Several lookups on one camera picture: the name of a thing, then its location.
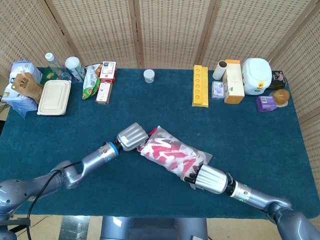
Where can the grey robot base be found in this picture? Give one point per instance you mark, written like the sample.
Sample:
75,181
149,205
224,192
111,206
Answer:
155,228

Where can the red white carton box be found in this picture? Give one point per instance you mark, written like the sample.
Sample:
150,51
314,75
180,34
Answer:
108,71

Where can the teal table carpet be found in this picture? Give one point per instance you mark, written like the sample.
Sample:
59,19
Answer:
75,125

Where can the brown paper pouch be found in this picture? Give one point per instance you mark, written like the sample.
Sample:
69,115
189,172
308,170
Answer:
26,86

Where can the white rice cooker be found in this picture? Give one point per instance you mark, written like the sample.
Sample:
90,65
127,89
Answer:
256,73

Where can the dark box with pink print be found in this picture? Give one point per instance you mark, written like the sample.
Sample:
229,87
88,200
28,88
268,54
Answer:
277,79

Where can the clear plastic water bottle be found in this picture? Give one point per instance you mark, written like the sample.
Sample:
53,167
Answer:
53,63

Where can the beige lidded lunch box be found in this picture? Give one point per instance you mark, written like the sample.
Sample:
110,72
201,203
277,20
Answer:
53,97

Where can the yellow holder with holes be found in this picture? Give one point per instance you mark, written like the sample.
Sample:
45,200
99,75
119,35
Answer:
200,86

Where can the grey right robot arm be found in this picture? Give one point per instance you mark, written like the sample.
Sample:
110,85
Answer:
260,197

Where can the red white snack bag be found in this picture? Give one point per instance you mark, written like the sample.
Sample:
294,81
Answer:
205,157

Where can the white green cylindrical can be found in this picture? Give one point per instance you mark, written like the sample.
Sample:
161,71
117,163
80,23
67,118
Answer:
73,66

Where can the dark green packet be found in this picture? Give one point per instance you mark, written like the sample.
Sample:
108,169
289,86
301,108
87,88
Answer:
48,76

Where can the blue white plastic package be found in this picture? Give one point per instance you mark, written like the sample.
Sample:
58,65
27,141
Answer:
23,68

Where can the wicker folding screen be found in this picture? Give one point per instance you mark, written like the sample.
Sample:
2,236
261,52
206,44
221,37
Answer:
175,30

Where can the small white jar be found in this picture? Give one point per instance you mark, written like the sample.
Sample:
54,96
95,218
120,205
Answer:
149,75

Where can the clear box with purple soap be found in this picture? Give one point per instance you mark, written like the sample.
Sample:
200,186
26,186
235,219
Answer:
218,90

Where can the white paper roll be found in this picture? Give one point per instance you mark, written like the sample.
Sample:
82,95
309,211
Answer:
219,70

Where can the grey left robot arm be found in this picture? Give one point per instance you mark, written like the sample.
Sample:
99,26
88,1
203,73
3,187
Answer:
95,160

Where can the orange white tissue box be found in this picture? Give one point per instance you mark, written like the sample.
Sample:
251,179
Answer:
233,82

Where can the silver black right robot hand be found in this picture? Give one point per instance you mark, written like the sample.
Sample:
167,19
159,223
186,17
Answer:
211,178

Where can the wrapped brown bun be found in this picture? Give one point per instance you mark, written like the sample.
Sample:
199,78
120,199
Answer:
281,97

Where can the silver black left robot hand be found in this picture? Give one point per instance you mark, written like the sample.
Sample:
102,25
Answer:
132,136

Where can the red white clothes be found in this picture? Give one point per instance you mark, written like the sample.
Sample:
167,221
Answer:
162,152

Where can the flat red brown box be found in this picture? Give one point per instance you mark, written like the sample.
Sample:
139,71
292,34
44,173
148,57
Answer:
103,93

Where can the green snack bag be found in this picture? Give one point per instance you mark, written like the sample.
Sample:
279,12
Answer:
90,82

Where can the purple package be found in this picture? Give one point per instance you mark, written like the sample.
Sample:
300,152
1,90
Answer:
266,103

